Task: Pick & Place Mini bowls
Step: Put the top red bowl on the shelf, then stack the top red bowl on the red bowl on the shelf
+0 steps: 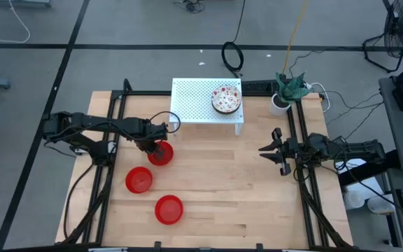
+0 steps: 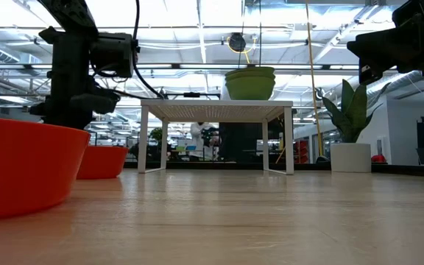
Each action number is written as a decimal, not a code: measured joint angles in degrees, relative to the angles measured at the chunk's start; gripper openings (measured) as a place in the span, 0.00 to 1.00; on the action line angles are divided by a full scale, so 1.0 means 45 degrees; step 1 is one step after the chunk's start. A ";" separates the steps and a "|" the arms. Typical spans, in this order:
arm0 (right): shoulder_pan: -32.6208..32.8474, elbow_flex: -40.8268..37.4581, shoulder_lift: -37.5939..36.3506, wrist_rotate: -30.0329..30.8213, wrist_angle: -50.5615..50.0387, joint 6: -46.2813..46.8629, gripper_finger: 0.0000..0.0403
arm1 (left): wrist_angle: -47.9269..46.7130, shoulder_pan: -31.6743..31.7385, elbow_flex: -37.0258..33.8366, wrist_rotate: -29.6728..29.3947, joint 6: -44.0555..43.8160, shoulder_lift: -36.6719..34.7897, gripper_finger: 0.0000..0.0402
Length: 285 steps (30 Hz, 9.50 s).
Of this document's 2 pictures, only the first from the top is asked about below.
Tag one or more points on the black floor fan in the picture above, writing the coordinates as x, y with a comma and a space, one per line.
402, 28

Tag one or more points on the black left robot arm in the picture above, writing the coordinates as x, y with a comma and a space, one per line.
89, 120

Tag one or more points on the red plastic mini bowl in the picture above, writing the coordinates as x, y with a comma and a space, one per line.
168, 210
139, 180
168, 159

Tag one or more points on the snake plant in white pot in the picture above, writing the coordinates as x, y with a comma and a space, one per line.
292, 89

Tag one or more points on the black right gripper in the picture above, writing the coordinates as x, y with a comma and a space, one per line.
285, 159

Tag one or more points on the green bowl with floral inside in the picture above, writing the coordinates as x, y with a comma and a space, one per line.
226, 99

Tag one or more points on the black aluminium table frame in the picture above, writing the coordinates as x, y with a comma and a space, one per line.
145, 93

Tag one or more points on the black power strip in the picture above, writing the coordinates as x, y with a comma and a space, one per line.
257, 87

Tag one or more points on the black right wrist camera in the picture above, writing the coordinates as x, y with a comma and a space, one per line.
292, 145

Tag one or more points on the white round container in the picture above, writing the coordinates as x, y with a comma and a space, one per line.
353, 199
380, 204

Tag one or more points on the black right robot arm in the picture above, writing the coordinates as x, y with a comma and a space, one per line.
362, 148

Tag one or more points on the white perforated metal rack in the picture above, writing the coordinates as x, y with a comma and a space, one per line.
191, 101

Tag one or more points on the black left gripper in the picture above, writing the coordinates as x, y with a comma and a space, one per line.
154, 134

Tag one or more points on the grey furniture base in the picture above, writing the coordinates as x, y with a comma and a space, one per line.
19, 3

